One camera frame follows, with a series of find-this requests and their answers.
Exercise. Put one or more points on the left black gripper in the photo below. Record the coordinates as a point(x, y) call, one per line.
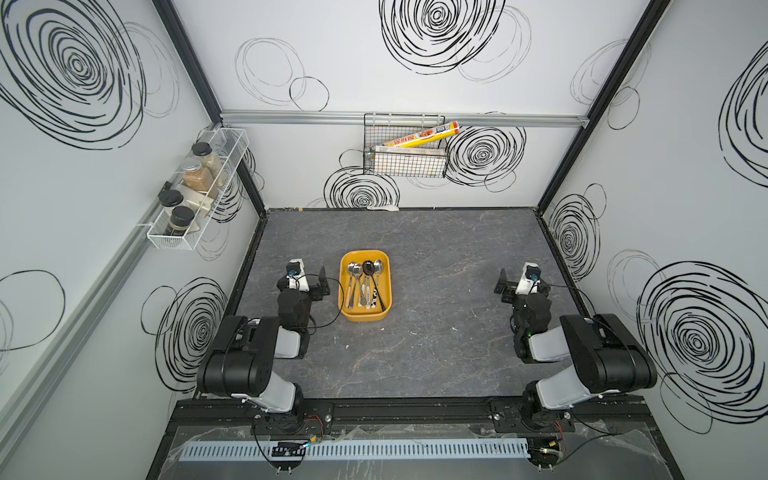
point(313, 292)

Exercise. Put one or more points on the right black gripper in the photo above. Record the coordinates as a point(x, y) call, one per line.
point(510, 291)

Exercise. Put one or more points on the silver spoon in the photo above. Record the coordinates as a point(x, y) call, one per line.
point(355, 271)
point(366, 293)

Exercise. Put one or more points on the yellow plastic storage box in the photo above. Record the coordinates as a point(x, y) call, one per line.
point(359, 314)

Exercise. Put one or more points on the black handle spoon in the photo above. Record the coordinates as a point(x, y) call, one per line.
point(368, 268)

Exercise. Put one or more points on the patterned handle spoon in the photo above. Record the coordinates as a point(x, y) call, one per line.
point(378, 270)

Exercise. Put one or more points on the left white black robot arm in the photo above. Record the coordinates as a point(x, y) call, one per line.
point(238, 364)

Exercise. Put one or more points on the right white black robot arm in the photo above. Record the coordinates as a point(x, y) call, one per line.
point(605, 357)

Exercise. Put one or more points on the yellow foil wrap box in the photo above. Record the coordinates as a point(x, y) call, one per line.
point(430, 135)

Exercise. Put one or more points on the front spice jar black lid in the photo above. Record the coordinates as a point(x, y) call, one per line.
point(181, 218)

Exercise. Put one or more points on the brown spice jar clear lid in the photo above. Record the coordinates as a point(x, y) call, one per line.
point(198, 178)

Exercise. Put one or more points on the spice jar black lid far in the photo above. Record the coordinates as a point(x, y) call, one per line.
point(208, 158)

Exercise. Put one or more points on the dark spice jar black lid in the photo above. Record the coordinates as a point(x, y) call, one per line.
point(170, 199)

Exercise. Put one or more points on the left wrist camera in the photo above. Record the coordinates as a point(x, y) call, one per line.
point(296, 275)

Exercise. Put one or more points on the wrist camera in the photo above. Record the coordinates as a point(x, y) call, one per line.
point(296, 275)
point(529, 280)

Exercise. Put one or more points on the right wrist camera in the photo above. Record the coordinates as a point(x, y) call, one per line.
point(529, 280)

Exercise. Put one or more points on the black wire wall basket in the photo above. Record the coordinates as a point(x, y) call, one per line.
point(425, 161)

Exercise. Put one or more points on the clear acrylic wall shelf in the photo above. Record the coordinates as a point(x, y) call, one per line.
point(204, 195)

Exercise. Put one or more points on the white slotted cable duct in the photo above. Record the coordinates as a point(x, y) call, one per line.
point(404, 449)

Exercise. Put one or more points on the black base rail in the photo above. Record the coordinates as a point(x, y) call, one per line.
point(334, 416)

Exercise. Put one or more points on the aluminium wall rail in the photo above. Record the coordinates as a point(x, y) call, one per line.
point(285, 117)

